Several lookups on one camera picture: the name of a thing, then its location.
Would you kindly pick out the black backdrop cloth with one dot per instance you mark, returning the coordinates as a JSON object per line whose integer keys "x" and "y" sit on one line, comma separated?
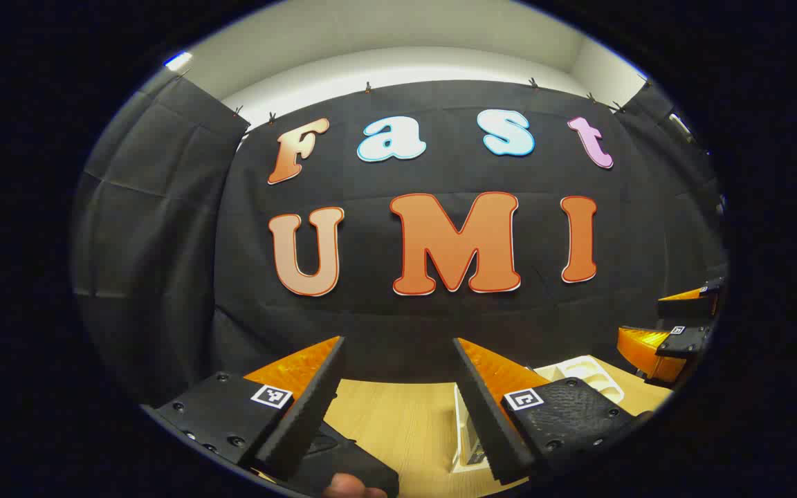
{"x": 412, "y": 325}

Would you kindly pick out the black schoolbag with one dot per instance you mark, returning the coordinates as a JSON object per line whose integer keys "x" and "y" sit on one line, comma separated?
{"x": 357, "y": 460}

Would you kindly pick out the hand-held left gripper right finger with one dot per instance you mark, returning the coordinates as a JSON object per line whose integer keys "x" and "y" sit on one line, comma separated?
{"x": 492, "y": 429}

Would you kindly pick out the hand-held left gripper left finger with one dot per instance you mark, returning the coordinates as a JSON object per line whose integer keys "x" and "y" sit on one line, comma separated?
{"x": 308, "y": 422}

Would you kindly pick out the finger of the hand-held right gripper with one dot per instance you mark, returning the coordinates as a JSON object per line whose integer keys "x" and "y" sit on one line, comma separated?
{"x": 689, "y": 304}
{"x": 654, "y": 349}

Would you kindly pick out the white bookshelf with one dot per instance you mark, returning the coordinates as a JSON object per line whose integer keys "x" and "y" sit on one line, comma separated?
{"x": 585, "y": 373}

